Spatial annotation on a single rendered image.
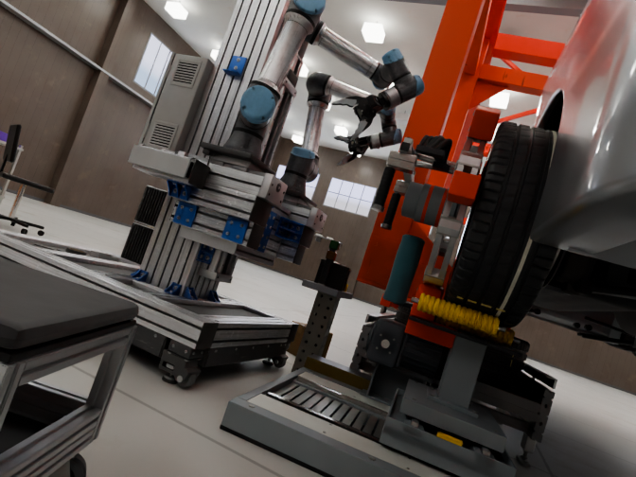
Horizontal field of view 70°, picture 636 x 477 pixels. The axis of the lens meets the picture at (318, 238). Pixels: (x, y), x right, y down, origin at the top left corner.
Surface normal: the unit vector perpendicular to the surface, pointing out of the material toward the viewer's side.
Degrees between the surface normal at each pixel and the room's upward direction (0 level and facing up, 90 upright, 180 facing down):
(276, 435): 90
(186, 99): 90
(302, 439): 90
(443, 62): 90
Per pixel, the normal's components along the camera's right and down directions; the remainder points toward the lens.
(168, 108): -0.32, -0.18
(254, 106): 0.15, 0.11
